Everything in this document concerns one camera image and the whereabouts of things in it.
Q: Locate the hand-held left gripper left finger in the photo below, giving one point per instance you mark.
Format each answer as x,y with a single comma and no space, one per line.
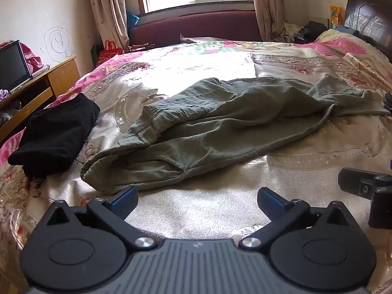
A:
125,200

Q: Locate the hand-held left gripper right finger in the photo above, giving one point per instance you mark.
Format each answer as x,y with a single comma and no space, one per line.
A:
269,203

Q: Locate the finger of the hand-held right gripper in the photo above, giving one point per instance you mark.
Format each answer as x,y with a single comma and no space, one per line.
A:
356,182
381,208

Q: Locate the green pants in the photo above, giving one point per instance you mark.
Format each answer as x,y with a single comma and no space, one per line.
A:
214,122

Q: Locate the bed with floral cover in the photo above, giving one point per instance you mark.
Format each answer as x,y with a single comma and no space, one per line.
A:
306,165

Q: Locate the dark cloth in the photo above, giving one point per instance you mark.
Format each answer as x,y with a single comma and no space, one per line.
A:
388,102

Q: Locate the folded black cloth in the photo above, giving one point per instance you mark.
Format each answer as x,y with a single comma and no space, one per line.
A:
55,134

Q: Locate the wooden desk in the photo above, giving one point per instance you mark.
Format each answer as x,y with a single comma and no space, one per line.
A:
62,76

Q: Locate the red bag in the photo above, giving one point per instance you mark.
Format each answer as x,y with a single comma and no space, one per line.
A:
108,53

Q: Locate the white tube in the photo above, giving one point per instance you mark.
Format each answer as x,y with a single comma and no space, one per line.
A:
40,71

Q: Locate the black bag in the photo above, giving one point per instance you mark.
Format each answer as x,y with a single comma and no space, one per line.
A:
315,29

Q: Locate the purple cloth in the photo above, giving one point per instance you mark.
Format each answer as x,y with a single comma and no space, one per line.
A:
3,95

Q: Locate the pile of white papers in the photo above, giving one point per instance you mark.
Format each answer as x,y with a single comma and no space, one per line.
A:
292,30

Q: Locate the pink shiny cloth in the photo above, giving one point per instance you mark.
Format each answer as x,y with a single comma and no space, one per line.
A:
34,62

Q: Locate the yellow package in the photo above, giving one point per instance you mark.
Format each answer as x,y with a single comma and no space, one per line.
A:
334,13

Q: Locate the dark wooden headboard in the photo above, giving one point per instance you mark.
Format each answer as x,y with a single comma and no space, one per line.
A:
367,12

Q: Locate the black flat screen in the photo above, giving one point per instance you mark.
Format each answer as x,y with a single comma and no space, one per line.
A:
13,66

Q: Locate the blue bag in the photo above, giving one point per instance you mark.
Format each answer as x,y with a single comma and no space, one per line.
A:
132,21

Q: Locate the maroon sofa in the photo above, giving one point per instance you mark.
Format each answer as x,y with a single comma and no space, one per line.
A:
196,26

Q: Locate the beige floral curtain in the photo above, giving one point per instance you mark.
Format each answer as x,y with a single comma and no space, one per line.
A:
268,9
107,12

